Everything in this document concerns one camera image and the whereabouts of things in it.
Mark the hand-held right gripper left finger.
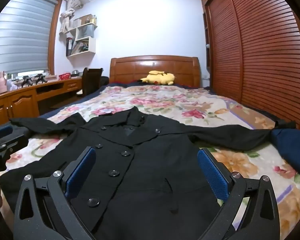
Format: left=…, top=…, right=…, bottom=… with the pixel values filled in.
left=13, top=146, right=97, bottom=240

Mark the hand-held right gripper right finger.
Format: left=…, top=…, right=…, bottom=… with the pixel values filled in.
left=197, top=148, right=282, bottom=240

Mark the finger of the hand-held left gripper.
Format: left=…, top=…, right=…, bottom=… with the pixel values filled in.
left=0, top=125, right=14, bottom=143
left=0, top=134, right=29, bottom=160

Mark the black buttoned coat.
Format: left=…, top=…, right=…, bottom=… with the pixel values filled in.
left=0, top=106, right=297, bottom=240

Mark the wooden desk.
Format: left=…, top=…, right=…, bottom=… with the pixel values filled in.
left=0, top=75, right=84, bottom=128

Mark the pink figure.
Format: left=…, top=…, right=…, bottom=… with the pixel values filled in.
left=0, top=71, right=8, bottom=93

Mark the navy cloth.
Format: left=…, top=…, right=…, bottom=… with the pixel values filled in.
left=270, top=129, right=300, bottom=180

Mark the floral blanket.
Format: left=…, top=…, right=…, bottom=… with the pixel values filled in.
left=5, top=84, right=300, bottom=238

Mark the dark wooden chair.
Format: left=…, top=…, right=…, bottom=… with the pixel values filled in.
left=76, top=67, right=103, bottom=97

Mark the grey window blind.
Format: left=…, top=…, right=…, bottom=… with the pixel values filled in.
left=0, top=0, right=58, bottom=79

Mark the yellow plush toy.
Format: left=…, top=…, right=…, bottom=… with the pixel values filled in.
left=140, top=70, right=177, bottom=85

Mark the wooden bed headboard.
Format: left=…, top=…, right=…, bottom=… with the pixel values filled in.
left=109, top=55, right=200, bottom=88

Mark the wooden louvered wardrobe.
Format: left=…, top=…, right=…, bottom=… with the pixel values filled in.
left=199, top=0, right=300, bottom=130

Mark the beige tied curtain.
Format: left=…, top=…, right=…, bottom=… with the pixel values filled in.
left=59, top=0, right=84, bottom=34

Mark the wooden window frame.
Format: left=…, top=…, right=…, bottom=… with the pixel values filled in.
left=22, top=0, right=63, bottom=77

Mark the white wall shelf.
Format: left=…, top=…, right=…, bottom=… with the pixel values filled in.
left=66, top=15, right=98, bottom=57

